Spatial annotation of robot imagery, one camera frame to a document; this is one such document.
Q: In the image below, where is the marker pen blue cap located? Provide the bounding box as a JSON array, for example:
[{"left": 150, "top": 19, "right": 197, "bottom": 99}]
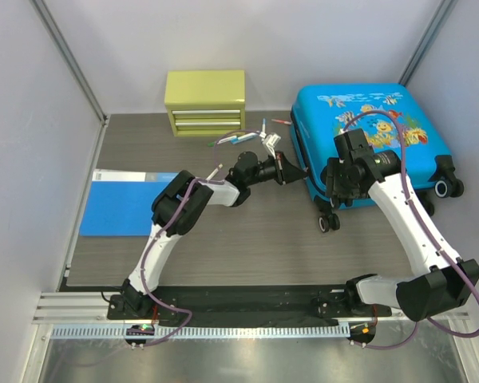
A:
[{"left": 231, "top": 132, "right": 259, "bottom": 144}]

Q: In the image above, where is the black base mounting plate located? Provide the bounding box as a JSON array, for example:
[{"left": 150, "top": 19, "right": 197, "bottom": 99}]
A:
[{"left": 107, "top": 284, "right": 392, "bottom": 328}]

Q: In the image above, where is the marker pen red cap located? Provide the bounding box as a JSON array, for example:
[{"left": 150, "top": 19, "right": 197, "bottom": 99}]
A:
[{"left": 271, "top": 119, "right": 292, "bottom": 125}]

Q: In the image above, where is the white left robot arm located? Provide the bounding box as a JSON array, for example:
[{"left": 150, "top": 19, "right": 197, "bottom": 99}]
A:
[{"left": 121, "top": 151, "right": 307, "bottom": 319}]

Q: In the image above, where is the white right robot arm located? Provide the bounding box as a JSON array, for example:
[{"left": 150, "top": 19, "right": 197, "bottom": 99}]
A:
[{"left": 326, "top": 129, "right": 479, "bottom": 322}]

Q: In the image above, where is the yellow-green drawer organizer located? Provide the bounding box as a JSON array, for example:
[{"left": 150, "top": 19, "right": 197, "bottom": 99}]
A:
[{"left": 164, "top": 69, "right": 246, "bottom": 137}]

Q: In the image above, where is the aluminium right corner post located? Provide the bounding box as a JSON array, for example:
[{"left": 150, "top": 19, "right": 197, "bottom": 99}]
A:
[{"left": 398, "top": 0, "right": 458, "bottom": 86}]

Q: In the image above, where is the blue white box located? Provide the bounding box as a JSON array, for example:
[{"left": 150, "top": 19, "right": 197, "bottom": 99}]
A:
[{"left": 79, "top": 169, "right": 176, "bottom": 237}]

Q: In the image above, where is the slotted cable duct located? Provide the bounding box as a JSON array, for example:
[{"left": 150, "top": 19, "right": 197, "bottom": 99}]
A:
[{"left": 50, "top": 323, "right": 350, "bottom": 341}]

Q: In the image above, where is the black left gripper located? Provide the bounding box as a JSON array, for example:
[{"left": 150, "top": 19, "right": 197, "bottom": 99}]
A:
[{"left": 245, "top": 150, "right": 306, "bottom": 186}]

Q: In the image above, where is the blue suitcase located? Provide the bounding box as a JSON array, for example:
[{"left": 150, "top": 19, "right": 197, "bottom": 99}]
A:
[{"left": 290, "top": 83, "right": 465, "bottom": 233}]

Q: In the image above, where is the aluminium corner post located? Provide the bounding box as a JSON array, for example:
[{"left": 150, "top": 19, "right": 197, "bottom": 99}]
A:
[
  {"left": 29, "top": 0, "right": 107, "bottom": 124},
  {"left": 398, "top": 0, "right": 458, "bottom": 86}
]

